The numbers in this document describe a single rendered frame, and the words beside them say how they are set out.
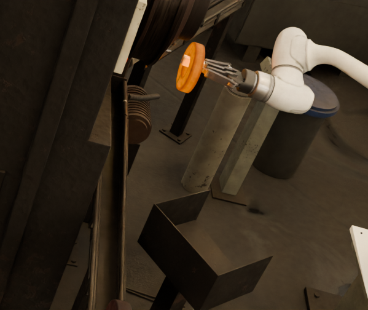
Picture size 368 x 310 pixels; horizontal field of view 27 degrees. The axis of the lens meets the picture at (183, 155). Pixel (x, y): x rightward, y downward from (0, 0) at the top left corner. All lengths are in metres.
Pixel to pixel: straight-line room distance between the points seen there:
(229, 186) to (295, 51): 1.03
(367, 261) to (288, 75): 0.76
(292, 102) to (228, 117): 0.68
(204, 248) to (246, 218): 1.24
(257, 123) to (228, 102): 0.19
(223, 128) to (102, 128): 1.30
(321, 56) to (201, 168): 0.93
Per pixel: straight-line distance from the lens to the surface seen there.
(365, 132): 4.48
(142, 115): 2.65
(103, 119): 1.91
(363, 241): 2.90
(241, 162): 3.29
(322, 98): 3.55
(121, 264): 1.85
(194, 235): 2.11
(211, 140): 3.16
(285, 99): 2.44
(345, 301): 3.02
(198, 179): 3.26
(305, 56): 2.51
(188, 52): 2.41
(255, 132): 3.21
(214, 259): 2.08
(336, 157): 4.09
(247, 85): 2.41
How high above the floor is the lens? 1.89
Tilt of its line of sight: 33 degrees down
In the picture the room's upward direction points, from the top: 24 degrees clockwise
